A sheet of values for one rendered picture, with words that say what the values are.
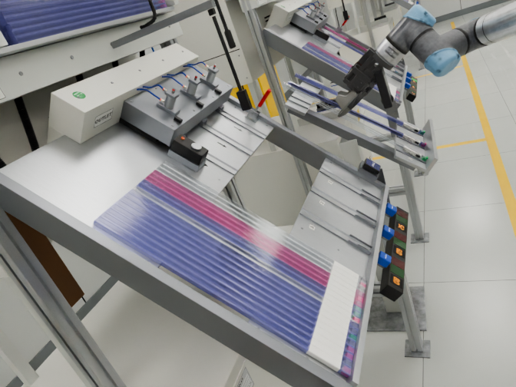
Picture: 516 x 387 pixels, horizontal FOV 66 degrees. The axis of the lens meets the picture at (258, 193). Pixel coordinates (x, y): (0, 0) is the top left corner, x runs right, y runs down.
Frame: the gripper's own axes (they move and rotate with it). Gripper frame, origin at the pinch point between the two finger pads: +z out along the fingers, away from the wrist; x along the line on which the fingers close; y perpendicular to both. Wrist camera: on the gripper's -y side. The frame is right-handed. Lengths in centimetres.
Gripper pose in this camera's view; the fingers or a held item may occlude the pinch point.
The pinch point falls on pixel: (342, 114)
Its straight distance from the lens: 130.6
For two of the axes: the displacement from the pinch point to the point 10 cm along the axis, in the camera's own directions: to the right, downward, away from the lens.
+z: -5.4, 6.1, 5.7
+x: -3.0, 5.0, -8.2
